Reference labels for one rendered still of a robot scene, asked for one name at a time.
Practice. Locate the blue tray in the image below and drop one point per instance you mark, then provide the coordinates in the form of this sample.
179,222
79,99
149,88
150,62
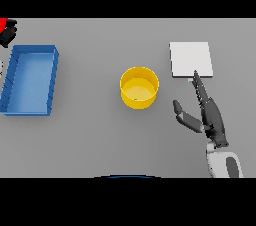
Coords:
30,80

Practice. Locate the red beaker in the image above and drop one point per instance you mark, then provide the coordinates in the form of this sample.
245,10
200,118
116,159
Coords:
2,23

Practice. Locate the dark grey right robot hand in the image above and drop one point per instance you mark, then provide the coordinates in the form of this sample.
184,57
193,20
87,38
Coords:
212,116

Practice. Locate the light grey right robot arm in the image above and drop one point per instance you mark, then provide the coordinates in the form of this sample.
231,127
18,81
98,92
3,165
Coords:
222,165

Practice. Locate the yellow bowl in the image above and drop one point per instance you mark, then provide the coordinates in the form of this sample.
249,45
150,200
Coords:
139,88

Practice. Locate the pale square measuring scale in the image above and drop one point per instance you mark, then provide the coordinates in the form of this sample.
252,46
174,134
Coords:
191,59

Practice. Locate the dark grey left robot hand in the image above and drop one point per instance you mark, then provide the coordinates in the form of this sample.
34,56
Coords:
8,33

